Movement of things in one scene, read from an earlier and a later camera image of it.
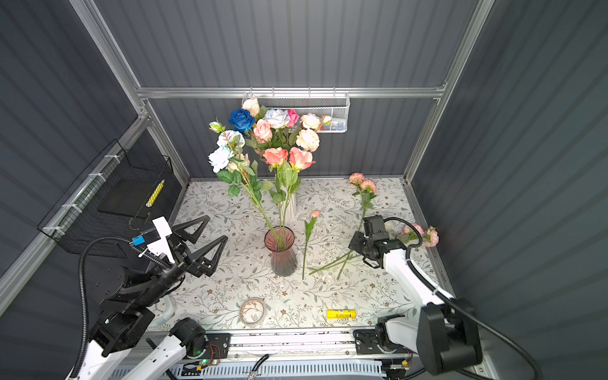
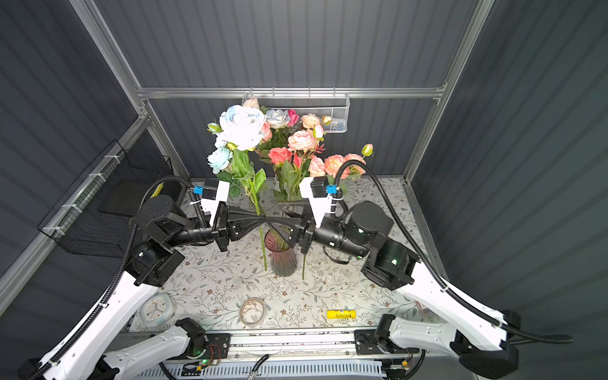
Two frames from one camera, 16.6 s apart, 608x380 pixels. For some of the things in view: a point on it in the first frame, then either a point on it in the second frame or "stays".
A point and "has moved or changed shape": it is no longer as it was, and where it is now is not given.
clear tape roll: [252, 311] stays
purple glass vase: [279, 240] stays
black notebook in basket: [127, 196] stays
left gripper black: [203, 266] → [230, 225]
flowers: [269, 184] has moved or changed shape
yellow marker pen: [152, 199] stays
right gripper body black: [360, 242] → [332, 236]
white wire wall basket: [332, 108] stays
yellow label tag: [344, 314] stays
